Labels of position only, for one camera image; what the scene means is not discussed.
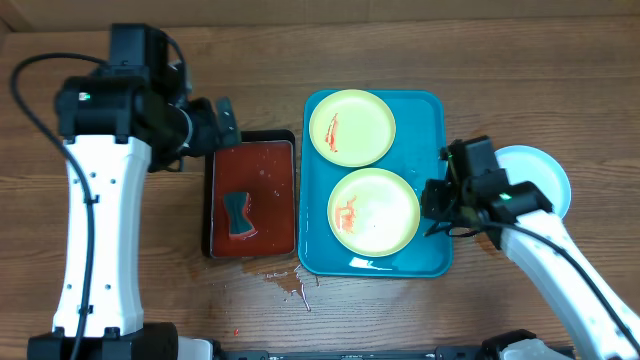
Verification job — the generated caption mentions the green and orange sponge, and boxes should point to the green and orange sponge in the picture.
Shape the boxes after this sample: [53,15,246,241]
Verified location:
[223,192,257,240]

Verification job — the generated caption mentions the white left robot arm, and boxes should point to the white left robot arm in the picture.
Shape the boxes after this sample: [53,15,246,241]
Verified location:
[27,76,240,359]

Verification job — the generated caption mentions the yellow plate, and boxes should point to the yellow plate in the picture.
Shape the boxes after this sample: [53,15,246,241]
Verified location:
[308,89,396,168]
[327,168,420,257]

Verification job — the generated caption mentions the cardboard backdrop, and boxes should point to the cardboard backdrop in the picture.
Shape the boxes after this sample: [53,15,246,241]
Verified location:
[1,0,639,32]

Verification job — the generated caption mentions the blue plastic tray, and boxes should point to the blue plastic tray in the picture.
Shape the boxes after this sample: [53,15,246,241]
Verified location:
[298,89,453,278]

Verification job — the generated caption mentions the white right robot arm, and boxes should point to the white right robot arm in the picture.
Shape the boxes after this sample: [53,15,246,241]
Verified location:
[420,178,639,359]

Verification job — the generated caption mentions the light blue plate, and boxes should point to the light blue plate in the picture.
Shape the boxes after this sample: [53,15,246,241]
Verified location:
[495,145,572,218]

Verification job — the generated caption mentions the black rectangular wash basin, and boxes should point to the black rectangular wash basin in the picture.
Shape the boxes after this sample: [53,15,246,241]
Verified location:
[201,129,298,259]

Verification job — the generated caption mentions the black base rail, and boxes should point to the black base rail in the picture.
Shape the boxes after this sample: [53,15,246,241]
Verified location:
[213,346,489,360]

